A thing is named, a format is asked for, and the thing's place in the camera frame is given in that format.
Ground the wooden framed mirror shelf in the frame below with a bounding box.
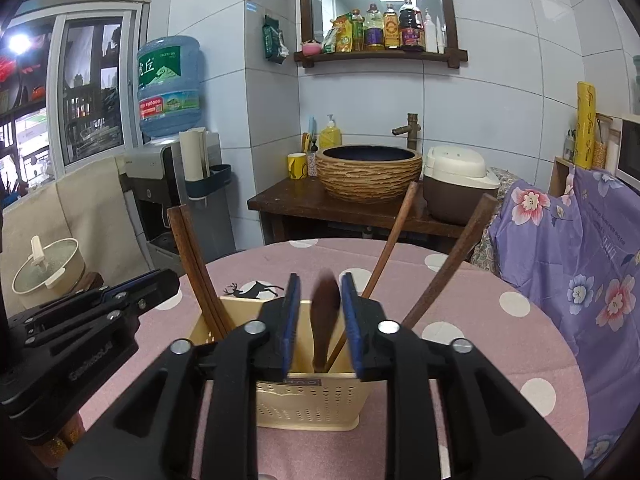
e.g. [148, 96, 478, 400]
[291, 0, 469, 70]

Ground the dark wooden stool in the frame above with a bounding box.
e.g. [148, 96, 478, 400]
[75, 271, 106, 293]

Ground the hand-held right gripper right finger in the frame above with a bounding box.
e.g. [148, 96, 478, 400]
[339, 271, 585, 480]

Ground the blue water jug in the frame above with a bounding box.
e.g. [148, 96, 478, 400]
[136, 35, 207, 138]

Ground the cream pot with glass lid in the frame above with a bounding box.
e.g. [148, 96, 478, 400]
[11, 236, 86, 311]

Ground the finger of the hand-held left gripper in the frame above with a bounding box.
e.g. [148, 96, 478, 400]
[7, 268, 181, 332]
[24, 299, 147, 351]

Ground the brown wooden spoon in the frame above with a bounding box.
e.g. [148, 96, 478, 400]
[311, 269, 342, 375]

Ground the green yellow oil bottle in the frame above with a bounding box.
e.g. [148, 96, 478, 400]
[350, 8, 365, 52]

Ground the brown white rice cooker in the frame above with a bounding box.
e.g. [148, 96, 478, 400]
[422, 145, 501, 226]

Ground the purple floral cloth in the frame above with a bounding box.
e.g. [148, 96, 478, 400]
[487, 165, 640, 461]

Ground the yellow wrap roll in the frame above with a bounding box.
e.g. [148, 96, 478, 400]
[574, 81, 598, 171]

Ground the dark soy sauce bottle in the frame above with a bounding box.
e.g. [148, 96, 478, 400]
[398, 0, 426, 51]

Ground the cream paper cup sleeve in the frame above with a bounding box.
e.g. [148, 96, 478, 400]
[179, 127, 211, 181]

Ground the white plastic bottle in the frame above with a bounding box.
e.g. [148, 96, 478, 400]
[422, 8, 439, 53]

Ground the purple label sauce bottle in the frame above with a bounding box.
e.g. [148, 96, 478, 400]
[364, 3, 386, 51]

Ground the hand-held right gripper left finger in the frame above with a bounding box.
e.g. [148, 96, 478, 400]
[57, 272, 303, 480]

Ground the cream plastic utensil holder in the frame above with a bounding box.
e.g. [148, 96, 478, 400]
[190, 296, 371, 433]

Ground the dark wooden washstand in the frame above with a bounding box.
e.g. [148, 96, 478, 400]
[247, 175, 481, 253]

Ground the grey water dispenser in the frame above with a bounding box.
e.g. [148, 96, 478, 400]
[122, 132, 236, 273]

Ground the yellow soap pump bottle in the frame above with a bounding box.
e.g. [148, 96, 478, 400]
[319, 114, 342, 151]

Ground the woven pattern wash basin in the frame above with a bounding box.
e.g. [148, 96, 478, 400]
[315, 145, 424, 204]

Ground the white microwave oven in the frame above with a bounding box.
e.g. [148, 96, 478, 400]
[612, 114, 640, 186]

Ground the beige cloth cover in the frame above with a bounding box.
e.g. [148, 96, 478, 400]
[0, 155, 153, 291]

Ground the dark blue cup holder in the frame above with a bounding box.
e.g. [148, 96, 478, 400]
[185, 163, 232, 198]

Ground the green wall packet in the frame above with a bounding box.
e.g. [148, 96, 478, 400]
[261, 14, 290, 65]

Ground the yellow green seasoning packet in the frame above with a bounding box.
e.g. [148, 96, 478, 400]
[322, 14, 353, 54]

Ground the white framed window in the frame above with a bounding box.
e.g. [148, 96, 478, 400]
[0, 2, 151, 196]

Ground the light wooden crate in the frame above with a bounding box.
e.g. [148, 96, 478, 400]
[549, 156, 576, 198]

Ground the pink polka dot tablecloth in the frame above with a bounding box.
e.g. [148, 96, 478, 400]
[77, 237, 591, 480]

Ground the yellow label sauce bottle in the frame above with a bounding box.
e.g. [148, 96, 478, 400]
[383, 3, 401, 50]

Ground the bronze bamboo style faucet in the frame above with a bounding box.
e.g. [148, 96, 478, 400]
[391, 112, 421, 150]

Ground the grey floral cloth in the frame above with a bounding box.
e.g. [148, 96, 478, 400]
[470, 167, 521, 271]

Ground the glass storage jar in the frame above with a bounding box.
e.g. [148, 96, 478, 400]
[594, 125, 612, 168]

